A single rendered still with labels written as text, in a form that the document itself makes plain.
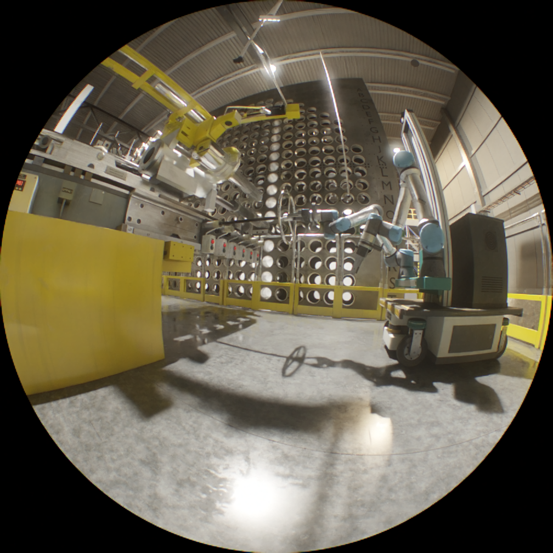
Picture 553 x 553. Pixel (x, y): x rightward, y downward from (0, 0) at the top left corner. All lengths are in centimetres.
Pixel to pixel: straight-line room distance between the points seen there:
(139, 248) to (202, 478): 82
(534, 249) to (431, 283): 675
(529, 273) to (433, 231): 688
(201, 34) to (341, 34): 522
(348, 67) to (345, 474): 1026
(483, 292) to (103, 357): 179
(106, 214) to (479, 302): 212
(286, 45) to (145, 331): 954
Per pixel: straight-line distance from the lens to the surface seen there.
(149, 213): 136
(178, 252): 100
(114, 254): 82
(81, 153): 140
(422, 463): 59
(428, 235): 88
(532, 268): 753
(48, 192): 124
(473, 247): 120
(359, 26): 943
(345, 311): 227
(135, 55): 205
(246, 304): 260
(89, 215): 123
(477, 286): 120
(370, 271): 311
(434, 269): 99
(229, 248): 184
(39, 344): 82
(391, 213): 340
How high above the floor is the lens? 43
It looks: 1 degrees up
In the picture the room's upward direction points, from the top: 3 degrees clockwise
